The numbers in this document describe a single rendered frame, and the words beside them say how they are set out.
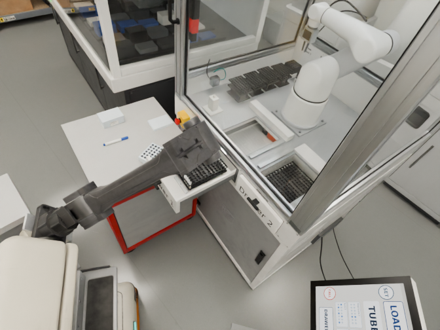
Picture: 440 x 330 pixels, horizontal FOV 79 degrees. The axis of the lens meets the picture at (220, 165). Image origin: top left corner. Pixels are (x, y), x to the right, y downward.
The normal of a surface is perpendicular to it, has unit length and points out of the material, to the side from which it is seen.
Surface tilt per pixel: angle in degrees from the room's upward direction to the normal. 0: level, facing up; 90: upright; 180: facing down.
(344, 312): 50
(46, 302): 42
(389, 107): 90
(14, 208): 0
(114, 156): 0
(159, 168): 66
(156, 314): 0
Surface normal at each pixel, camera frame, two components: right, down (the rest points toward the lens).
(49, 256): 0.74, -0.52
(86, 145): 0.12, -0.61
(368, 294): -0.66, -0.58
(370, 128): -0.81, 0.39
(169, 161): -0.34, 0.37
